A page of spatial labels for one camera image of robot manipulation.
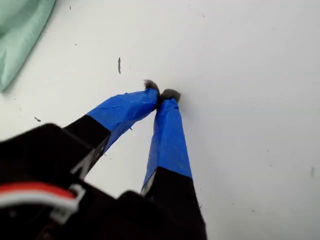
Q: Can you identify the red white servo wire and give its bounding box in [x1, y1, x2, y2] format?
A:
[0, 181, 86, 225]

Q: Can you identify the green t-shirt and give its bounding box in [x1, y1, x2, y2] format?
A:
[0, 0, 57, 93]

